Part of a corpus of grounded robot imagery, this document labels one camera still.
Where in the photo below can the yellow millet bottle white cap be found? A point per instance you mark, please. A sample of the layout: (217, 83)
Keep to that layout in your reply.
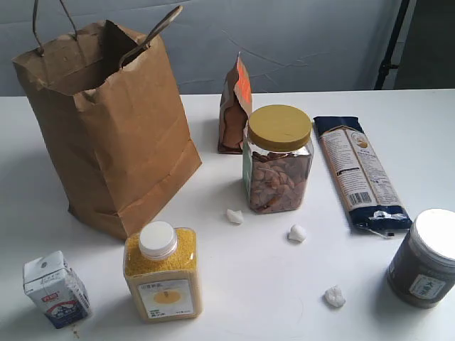
(161, 270)

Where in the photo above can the brown paper bag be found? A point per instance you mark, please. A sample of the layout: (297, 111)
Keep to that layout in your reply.
(113, 122)

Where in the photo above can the white crumpled lump left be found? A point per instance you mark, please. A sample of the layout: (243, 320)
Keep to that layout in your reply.
(235, 216)

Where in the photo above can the white crumpled lump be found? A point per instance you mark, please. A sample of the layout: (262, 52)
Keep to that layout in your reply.
(334, 297)
(297, 234)
(235, 216)

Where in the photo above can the almond jar yellow lid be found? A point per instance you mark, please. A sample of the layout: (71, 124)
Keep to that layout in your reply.
(277, 157)

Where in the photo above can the brown pouch orange label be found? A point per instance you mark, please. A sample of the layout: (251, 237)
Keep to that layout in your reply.
(235, 108)

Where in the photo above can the white crumpled lump middle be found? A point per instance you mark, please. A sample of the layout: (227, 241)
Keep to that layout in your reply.
(297, 234)

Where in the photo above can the dark blue noodle package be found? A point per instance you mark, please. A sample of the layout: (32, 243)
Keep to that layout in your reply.
(366, 191)

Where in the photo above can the white crumpled lump right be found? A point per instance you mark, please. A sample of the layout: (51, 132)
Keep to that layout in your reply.
(334, 297)

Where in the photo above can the black light stand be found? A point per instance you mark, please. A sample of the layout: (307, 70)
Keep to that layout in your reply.
(386, 64)

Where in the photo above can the white blue milk carton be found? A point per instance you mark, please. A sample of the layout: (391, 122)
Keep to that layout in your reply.
(56, 290)

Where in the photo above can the dark jar white lid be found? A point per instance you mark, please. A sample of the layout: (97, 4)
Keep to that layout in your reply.
(421, 272)

